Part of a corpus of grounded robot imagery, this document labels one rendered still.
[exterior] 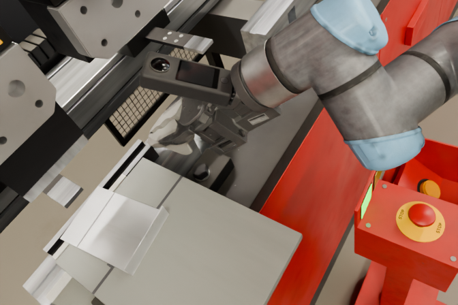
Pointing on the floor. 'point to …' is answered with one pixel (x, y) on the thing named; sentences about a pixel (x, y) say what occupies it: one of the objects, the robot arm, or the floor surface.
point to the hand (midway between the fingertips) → (150, 136)
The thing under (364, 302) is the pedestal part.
